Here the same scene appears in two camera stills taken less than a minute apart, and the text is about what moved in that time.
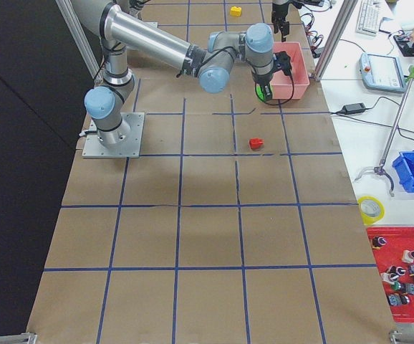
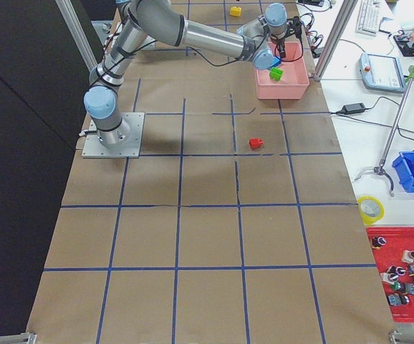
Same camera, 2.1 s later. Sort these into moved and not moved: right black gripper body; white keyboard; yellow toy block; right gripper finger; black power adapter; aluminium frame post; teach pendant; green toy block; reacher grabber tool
Moved: right gripper finger; green toy block; right black gripper body
Not moved: aluminium frame post; white keyboard; teach pendant; black power adapter; yellow toy block; reacher grabber tool
